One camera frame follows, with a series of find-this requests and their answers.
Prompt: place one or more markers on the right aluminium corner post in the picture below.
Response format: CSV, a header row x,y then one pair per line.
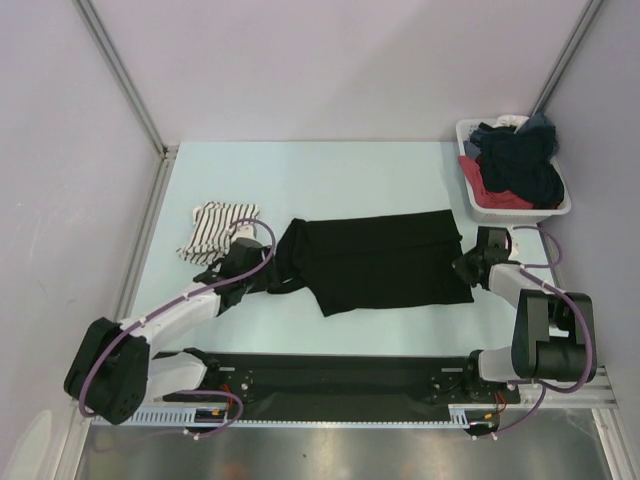
x,y
586,20

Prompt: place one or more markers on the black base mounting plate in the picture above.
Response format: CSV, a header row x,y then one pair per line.
x,y
260,361

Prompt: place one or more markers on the white slotted cable duct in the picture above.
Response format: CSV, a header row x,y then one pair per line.
x,y
351,413

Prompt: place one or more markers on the dark clothes pile in basket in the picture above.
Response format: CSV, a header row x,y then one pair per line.
x,y
508,162

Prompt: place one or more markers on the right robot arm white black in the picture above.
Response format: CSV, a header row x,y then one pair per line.
x,y
552,342

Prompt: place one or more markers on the left aluminium corner post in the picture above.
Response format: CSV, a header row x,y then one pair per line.
x,y
109,51

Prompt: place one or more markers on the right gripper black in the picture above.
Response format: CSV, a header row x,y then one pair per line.
x,y
461,265

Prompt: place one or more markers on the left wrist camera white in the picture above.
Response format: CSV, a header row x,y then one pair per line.
x,y
241,231

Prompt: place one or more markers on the aluminium front rail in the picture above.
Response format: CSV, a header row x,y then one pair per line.
x,y
600,390

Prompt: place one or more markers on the white plastic laundry basket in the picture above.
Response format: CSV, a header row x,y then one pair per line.
x,y
481,215

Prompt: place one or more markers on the aluminium corner post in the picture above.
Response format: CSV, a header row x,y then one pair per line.
x,y
586,20
109,51

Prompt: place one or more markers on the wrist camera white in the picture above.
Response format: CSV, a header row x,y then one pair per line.
x,y
241,231
514,247

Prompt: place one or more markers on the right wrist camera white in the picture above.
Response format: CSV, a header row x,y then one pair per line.
x,y
514,247

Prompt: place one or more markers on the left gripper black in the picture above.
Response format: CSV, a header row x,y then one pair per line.
x,y
264,276

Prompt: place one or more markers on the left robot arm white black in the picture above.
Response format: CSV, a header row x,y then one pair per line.
x,y
119,365

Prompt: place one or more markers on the black white striped tank top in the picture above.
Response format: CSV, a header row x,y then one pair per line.
x,y
209,241

